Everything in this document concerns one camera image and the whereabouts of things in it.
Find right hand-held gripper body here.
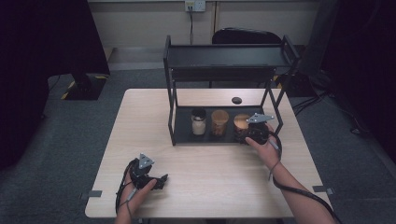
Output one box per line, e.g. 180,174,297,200
246,112,276,146

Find black chair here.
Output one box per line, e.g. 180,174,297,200
211,27,283,45

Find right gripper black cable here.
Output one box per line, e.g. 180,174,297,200
267,130,346,224

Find wooden-lid jar with dark contents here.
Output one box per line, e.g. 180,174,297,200
233,113,254,144

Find person's right hand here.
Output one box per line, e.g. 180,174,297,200
245,123,283,172

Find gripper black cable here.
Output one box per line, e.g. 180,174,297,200
115,158,140,224
267,130,346,224

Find grey table edge bracket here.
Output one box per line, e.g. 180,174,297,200
312,185,334,196
78,189,103,201

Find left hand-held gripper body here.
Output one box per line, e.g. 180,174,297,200
128,152,155,189

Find wooden-lid jar with light contents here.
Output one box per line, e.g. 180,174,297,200
210,109,230,137

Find black power cable on wall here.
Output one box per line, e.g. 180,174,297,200
188,6,195,46

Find black floor cables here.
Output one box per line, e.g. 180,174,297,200
290,88,363,135

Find black stand base yellow stripes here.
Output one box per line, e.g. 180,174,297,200
60,73,108,101

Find white wall socket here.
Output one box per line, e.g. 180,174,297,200
184,0,206,13

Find person's left hand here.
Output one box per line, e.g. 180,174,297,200
119,170,159,217

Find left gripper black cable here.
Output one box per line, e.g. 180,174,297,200
115,158,140,224

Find glass jar with black lid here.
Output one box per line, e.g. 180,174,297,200
191,107,207,136

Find black metal two-tier shelf rack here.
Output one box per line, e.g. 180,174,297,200
163,35,302,147

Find dark curtain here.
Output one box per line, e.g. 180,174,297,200
0,0,112,172
298,0,396,157

